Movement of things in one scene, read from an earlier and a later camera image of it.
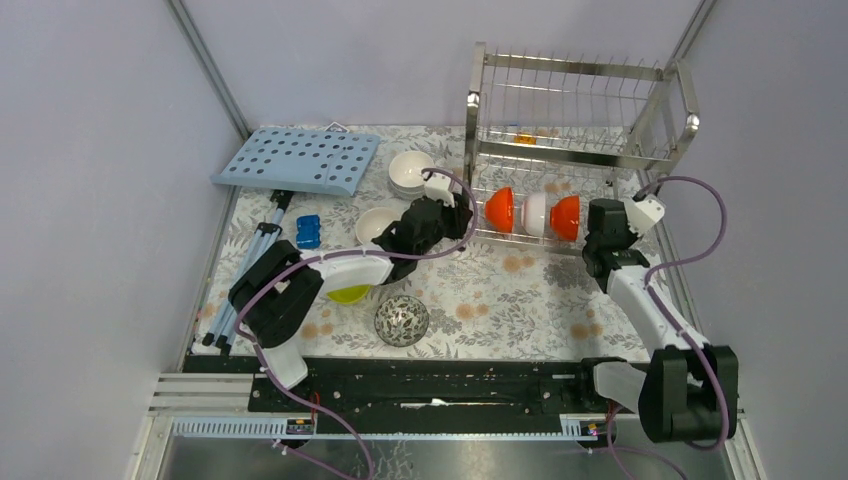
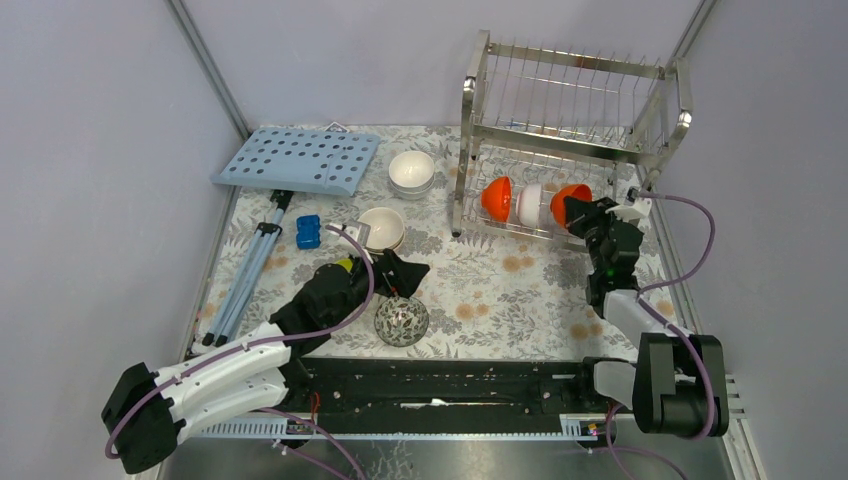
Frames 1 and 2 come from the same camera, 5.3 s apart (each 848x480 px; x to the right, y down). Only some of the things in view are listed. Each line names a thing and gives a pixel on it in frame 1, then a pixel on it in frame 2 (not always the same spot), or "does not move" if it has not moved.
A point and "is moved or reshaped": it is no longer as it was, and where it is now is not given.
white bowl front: x=406 y=181 does not move
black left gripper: x=460 y=217 to x=404 y=278
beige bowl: x=372 y=222 does not move
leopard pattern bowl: x=401 y=321 does not move
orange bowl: x=564 y=218 is moved or reshaped
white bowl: x=405 y=172 does not move
